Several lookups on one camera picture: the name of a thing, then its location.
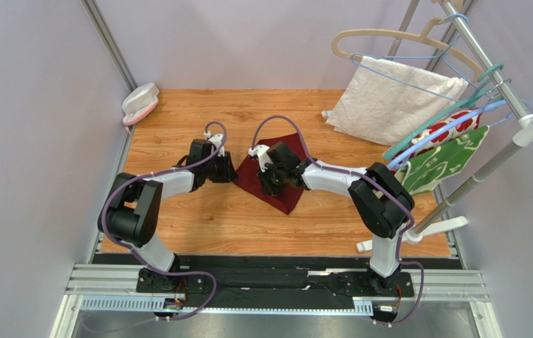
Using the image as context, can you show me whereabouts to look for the dark red cloth napkin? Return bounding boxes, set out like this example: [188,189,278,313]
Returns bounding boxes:
[233,133,306,215]

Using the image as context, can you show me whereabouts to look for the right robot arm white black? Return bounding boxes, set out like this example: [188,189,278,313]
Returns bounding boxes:
[248,142,415,289]

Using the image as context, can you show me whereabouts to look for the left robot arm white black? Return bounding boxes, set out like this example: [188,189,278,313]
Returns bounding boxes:
[97,134,238,292]

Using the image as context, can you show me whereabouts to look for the white pink folded cloth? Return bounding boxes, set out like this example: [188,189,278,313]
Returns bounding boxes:
[122,82,159,127]

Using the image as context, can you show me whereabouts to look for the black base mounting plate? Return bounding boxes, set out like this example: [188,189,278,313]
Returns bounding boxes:
[92,253,464,313]

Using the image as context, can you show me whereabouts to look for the white textured hanging cloth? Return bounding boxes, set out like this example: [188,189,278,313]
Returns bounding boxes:
[322,67,467,146]

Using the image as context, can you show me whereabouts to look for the green white patterned cloth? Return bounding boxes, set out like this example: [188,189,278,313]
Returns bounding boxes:
[395,126,490,196]

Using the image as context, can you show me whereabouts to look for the blue clothes hanger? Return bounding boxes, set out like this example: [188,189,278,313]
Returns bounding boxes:
[387,100,507,171]

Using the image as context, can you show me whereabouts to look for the beige clothes hanger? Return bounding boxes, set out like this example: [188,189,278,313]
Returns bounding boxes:
[331,18,484,80]

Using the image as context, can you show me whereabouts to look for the teal clothes hanger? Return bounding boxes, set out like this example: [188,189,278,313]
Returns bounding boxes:
[383,63,504,161]

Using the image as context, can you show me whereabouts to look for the silver white clothes rack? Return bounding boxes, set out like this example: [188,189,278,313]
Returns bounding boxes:
[331,1,533,253]

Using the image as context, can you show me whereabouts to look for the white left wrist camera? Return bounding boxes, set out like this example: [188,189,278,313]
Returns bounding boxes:
[203,131,226,157]

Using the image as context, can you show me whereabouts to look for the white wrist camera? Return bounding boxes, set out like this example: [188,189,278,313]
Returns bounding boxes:
[203,131,226,157]
[248,144,272,173]

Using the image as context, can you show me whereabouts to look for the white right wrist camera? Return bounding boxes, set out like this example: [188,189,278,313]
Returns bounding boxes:
[248,144,272,173]

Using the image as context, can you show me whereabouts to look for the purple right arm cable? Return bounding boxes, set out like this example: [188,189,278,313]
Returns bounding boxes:
[249,115,425,327]

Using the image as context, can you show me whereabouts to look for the light blue wire hanger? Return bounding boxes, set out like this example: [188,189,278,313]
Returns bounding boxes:
[348,13,477,102]

